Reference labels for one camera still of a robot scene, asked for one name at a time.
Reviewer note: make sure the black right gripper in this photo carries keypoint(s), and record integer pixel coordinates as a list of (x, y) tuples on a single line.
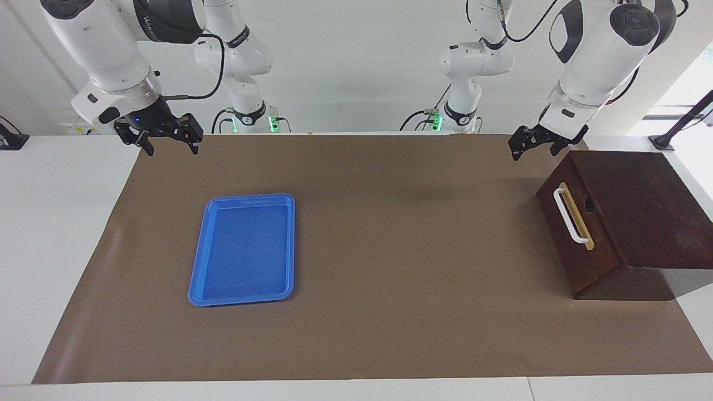
[(153, 120)]

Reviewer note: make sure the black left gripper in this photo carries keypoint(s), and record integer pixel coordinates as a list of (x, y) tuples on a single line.
[(560, 135)]

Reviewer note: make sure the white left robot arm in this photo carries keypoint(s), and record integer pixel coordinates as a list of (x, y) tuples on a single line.
[(596, 61)]

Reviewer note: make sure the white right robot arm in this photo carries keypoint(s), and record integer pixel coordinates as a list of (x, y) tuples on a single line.
[(106, 44)]

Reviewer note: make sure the small white yellow label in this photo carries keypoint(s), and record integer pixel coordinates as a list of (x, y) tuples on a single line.
[(75, 129)]

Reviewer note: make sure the dark wooden cabinet box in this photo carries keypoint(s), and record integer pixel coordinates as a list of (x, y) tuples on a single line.
[(652, 211)]

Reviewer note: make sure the blue plastic tray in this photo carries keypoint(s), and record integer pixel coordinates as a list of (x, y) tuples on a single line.
[(245, 250)]

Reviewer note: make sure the brown paper table mat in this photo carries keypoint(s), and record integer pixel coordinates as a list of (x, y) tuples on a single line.
[(390, 278)]

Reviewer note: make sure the black camera stand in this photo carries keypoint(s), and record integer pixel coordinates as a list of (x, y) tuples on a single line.
[(688, 114)]

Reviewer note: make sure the black clamp mount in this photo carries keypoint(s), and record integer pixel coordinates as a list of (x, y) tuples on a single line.
[(11, 139)]

